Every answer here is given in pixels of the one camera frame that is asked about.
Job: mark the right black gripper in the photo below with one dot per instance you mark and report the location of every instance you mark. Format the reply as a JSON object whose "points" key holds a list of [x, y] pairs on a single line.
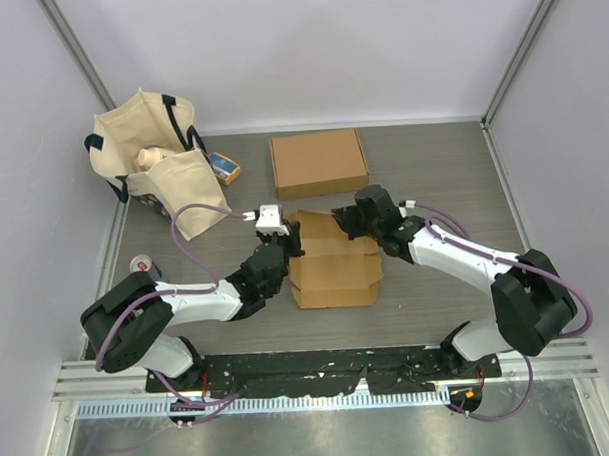
{"points": [[346, 218]]}

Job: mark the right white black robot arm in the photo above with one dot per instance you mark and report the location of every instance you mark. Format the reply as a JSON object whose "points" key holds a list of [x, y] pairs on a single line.
{"points": [[531, 304]]}

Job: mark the aluminium frame post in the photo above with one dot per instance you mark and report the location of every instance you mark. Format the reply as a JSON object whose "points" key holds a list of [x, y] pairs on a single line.
{"points": [[528, 39], [76, 51]]}

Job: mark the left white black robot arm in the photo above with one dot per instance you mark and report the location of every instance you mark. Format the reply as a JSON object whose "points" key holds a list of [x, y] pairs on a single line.
{"points": [[126, 326]]}

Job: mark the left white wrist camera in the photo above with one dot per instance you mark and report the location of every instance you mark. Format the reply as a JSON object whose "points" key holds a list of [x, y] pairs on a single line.
{"points": [[268, 220]]}

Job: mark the slotted cable duct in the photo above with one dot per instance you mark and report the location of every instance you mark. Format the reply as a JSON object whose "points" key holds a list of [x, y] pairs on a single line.
{"points": [[360, 399]]}

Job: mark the small blue orange box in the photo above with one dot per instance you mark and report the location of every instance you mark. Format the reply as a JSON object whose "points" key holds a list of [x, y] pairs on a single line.
{"points": [[226, 170]]}

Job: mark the large brown cardboard box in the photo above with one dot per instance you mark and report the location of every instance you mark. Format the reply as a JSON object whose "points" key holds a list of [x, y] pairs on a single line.
{"points": [[322, 163]]}

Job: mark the red bull can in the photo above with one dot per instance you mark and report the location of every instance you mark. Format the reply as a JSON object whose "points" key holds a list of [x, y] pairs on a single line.
{"points": [[144, 263]]}

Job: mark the cream bottle in bag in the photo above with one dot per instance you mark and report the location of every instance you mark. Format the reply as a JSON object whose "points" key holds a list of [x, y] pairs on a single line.
{"points": [[150, 156]]}

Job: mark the right aluminium frame post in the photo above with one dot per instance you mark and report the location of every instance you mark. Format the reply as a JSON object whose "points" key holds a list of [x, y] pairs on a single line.
{"points": [[528, 39]]}

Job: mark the beige canvas tote bag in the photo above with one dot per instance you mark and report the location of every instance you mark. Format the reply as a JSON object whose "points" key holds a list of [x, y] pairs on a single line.
{"points": [[184, 180]]}

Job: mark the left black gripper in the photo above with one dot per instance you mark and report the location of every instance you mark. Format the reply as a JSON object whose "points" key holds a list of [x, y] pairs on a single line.
{"points": [[293, 239]]}

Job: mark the left aluminium frame post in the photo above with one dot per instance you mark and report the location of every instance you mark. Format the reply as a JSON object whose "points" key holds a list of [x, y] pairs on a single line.
{"points": [[76, 51]]}

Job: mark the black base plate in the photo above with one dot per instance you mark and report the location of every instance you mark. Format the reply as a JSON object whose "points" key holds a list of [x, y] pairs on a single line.
{"points": [[317, 374]]}

